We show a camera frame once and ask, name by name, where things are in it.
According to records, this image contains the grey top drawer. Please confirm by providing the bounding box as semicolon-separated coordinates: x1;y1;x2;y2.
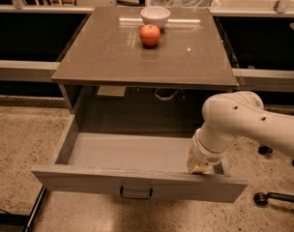
31;113;249;204

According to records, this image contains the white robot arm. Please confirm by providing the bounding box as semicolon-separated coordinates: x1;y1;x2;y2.
187;91;294;174

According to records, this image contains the grey drawer cabinet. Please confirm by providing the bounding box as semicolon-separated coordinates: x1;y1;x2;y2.
52;7;238;136

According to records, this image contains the black stand leg right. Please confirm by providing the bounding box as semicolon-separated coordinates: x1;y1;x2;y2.
258;145;273;155

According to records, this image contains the black stand leg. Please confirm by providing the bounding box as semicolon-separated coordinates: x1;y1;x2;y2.
0;187;47;232
258;145;273;155

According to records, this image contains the black caster leg right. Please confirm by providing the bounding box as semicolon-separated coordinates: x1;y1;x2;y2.
253;192;294;206

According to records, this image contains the red apple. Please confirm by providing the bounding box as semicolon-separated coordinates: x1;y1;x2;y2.
139;24;161;47

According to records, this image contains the white bowl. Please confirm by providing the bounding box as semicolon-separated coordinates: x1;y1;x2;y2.
140;7;170;29

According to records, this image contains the black stand leg left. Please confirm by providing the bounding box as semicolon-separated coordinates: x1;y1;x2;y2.
0;187;47;232

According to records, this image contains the metal railing frame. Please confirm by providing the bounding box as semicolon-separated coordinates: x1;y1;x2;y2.
0;0;294;92

